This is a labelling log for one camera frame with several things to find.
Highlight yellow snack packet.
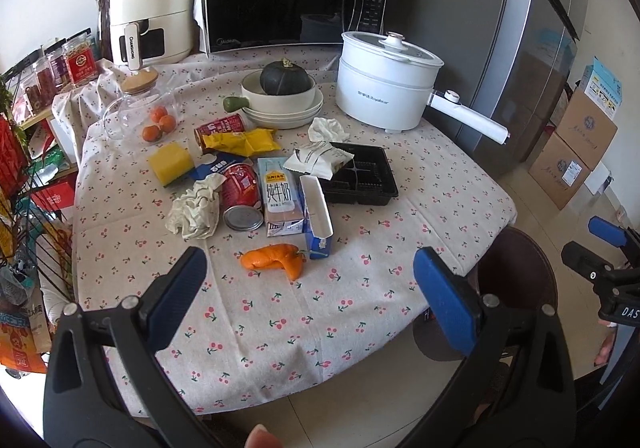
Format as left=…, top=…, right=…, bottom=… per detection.
left=201, top=127, right=281, bottom=157

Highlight cardboard box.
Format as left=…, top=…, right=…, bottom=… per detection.
left=529, top=133, right=591, bottom=210
left=555, top=90, right=617, bottom=171

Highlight white snack bag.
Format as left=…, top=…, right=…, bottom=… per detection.
left=283, top=142, right=355, bottom=181

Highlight blue white cardboard sleeve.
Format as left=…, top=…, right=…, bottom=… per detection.
left=188, top=151, right=253, bottom=181

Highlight crumpled cream paper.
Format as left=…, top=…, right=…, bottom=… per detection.
left=165, top=173, right=226, bottom=240

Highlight white stacked plates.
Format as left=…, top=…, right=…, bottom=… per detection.
left=241, top=89, right=324, bottom=130

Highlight blue white open carton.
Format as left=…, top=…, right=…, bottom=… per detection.
left=299, top=175, right=334, bottom=260

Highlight orange small fruit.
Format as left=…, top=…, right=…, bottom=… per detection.
left=157, top=113, right=177, bottom=134
left=149, top=106, right=167, bottom=123
left=141, top=125, right=163, bottom=143

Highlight milk carton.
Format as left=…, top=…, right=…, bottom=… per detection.
left=257, top=157, right=304, bottom=237

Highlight yellow green sponge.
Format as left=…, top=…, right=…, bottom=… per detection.
left=148, top=142, right=194, bottom=186

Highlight white electric cooking pot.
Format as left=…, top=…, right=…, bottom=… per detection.
left=335, top=31, right=510, bottom=145

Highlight cream bowl green handle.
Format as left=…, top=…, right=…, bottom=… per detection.
left=222, top=71, right=317, bottom=115

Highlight red milk can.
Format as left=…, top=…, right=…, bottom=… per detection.
left=194, top=113, right=246, bottom=153

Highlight brown trash bin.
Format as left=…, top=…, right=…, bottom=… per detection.
left=412, top=226, right=558, bottom=361

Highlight dark green pumpkin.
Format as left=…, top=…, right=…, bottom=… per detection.
left=259, top=58, right=312, bottom=95

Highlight red label spice jar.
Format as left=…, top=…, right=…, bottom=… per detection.
left=63, top=30, right=99, bottom=88

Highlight grey refrigerator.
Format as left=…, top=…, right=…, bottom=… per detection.
left=385, top=0, right=588, bottom=179

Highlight blue white small box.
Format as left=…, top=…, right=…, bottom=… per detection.
left=580, top=57, right=623, bottom=120

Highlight glass jar wooden lid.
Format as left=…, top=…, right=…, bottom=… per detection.
left=102, top=68, right=179, bottom=143

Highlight white crumpled tissue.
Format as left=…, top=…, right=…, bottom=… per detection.
left=307, top=117, right=349, bottom=143

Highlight black plastic food tray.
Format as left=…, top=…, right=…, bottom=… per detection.
left=320, top=143, right=398, bottom=205

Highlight red drink can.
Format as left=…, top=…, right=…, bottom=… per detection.
left=221, top=163, right=264, bottom=231

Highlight black wire rack shelf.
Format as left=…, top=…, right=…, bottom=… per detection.
left=1, top=169, right=74, bottom=306

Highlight cream air fryer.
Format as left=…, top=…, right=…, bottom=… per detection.
left=110, top=0, right=195, bottom=70

